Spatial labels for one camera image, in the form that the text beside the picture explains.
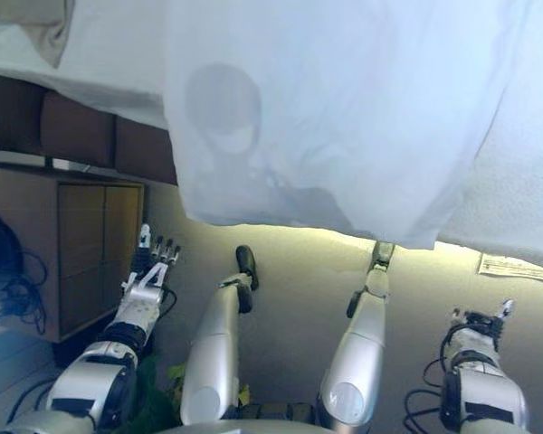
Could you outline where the printed paper sheet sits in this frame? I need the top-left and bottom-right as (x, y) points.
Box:
(474, 251), (543, 286)

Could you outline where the large beige pillow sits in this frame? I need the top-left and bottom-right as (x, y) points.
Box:
(0, 0), (76, 69)

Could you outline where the green leafy houseplant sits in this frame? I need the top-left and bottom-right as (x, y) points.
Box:
(130, 352), (254, 434)

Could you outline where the brown upholstered bed frame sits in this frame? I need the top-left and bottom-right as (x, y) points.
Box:
(0, 67), (180, 186)

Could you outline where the white duvet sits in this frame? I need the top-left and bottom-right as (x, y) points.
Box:
(160, 0), (526, 250)

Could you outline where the silver right robot leg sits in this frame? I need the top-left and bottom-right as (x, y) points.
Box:
(319, 241), (395, 429)

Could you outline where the silver left robot leg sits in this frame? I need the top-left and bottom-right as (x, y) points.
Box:
(179, 245), (260, 426)

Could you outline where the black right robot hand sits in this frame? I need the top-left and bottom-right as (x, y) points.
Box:
(452, 297), (516, 349)

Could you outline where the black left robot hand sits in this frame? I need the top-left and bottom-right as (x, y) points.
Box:
(132, 222), (183, 288)

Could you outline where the black lamp cable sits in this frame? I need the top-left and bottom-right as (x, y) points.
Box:
(0, 252), (49, 335)

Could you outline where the wooden nightstand with drawers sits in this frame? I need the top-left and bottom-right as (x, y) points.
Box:
(0, 148), (146, 344)

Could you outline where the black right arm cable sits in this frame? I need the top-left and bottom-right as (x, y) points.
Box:
(405, 329), (458, 434)

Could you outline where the silver robot leg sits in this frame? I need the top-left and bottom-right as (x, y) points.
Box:
(179, 245), (260, 426)
(319, 241), (395, 429)

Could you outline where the white textured blanket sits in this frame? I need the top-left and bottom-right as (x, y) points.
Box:
(433, 40), (543, 272)

